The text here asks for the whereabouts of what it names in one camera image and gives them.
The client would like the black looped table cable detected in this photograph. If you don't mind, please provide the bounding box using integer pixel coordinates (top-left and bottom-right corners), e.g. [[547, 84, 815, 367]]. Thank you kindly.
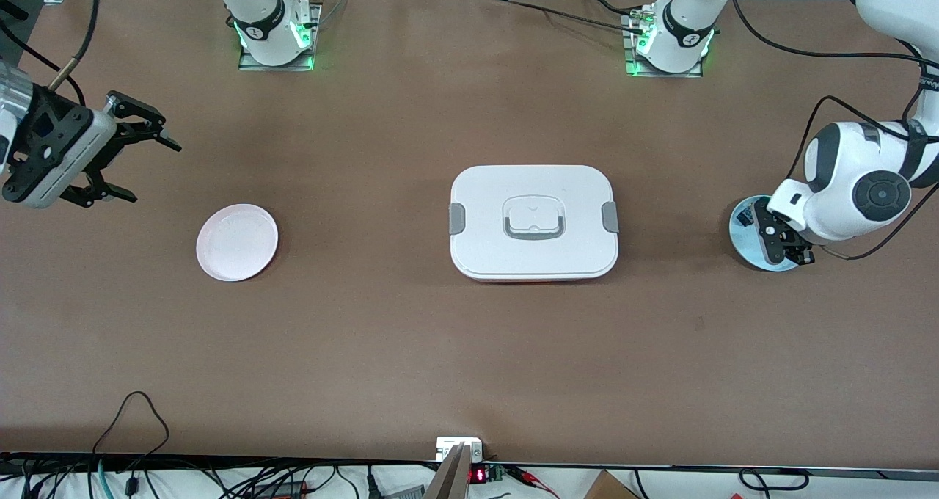
[[92, 390, 171, 478]]

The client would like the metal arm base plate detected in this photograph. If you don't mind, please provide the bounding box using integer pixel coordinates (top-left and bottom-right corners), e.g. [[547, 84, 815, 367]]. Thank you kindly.
[[624, 11, 704, 79], [238, 4, 321, 72]]

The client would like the pink round plate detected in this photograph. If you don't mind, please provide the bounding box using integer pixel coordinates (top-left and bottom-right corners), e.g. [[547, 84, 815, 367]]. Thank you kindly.
[[196, 203, 279, 283]]

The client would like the white lidded lunch box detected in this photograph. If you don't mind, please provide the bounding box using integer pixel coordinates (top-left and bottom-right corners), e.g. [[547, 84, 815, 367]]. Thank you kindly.
[[449, 164, 619, 283]]

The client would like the black coiled floor cable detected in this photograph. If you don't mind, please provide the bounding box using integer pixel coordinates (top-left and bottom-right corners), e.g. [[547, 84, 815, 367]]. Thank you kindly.
[[737, 468, 811, 492]]

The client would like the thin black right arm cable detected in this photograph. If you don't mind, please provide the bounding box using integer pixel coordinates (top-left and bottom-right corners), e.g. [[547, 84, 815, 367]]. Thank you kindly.
[[0, 18, 87, 107]]

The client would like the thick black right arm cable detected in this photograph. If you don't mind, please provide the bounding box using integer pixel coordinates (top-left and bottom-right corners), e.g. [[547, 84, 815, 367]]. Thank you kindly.
[[48, 0, 101, 90]]

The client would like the brown cardboard box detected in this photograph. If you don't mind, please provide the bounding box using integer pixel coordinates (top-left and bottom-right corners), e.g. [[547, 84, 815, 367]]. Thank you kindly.
[[583, 470, 639, 499]]

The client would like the light blue round plate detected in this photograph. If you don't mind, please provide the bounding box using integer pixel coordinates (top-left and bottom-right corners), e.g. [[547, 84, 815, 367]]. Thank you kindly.
[[728, 195, 808, 274]]

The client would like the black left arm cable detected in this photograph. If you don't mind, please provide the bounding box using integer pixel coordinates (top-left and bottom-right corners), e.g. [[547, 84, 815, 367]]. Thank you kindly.
[[728, 0, 939, 261]]

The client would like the white post bracket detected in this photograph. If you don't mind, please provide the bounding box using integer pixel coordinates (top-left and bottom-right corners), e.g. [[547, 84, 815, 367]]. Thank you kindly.
[[436, 437, 483, 462]]

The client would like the aluminium camera post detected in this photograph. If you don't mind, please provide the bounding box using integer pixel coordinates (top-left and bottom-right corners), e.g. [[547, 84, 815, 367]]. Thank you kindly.
[[424, 442, 474, 499]]

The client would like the black base power cable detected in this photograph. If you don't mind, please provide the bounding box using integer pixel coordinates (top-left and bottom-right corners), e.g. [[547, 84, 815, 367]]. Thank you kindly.
[[506, 0, 646, 37]]

